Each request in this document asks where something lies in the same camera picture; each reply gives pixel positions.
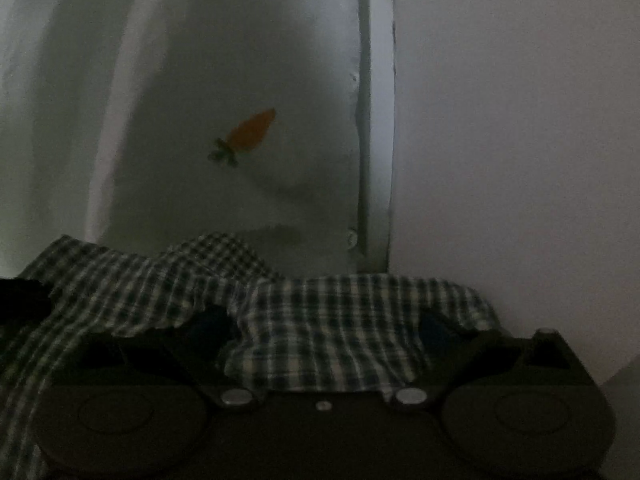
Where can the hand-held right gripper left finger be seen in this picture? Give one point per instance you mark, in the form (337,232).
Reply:
(210,324)

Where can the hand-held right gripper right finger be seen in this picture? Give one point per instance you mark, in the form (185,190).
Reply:
(435,334)

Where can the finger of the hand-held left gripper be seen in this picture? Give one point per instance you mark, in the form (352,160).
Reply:
(22,300)

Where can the blue plaid shirt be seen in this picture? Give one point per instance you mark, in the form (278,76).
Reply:
(325,320)

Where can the carrot print bed sheet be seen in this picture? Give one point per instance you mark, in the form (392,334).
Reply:
(225,60)

